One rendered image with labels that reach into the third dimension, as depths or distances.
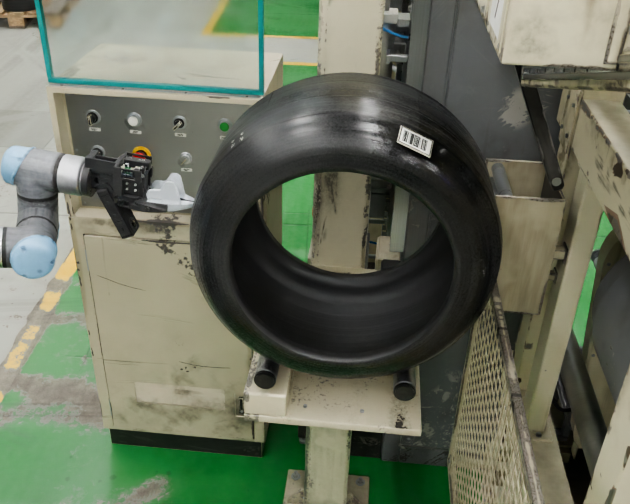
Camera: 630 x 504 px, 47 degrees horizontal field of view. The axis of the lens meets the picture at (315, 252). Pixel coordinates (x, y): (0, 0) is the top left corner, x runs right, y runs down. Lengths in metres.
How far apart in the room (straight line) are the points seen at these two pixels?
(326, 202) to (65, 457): 1.42
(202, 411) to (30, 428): 0.67
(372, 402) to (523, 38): 0.93
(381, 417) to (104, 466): 1.28
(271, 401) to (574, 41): 0.94
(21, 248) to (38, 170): 0.16
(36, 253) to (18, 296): 2.12
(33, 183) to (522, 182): 1.07
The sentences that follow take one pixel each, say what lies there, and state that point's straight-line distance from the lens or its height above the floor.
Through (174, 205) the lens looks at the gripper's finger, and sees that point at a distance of 1.39.
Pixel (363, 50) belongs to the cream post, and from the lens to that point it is 1.52.
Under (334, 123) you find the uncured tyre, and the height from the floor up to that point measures 1.45.
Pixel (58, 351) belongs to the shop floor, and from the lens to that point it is 3.10.
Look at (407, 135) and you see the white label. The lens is 1.19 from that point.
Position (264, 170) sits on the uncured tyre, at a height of 1.37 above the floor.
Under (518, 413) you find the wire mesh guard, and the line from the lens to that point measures 1.34.
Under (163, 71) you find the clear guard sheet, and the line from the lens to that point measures 1.89.
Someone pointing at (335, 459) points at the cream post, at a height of 0.29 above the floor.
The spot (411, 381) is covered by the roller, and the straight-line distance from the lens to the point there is 1.48.
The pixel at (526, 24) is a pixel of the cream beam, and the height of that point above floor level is 1.69.
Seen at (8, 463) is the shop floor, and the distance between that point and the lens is 2.70.
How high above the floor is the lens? 1.89
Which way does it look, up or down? 32 degrees down
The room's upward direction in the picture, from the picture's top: 2 degrees clockwise
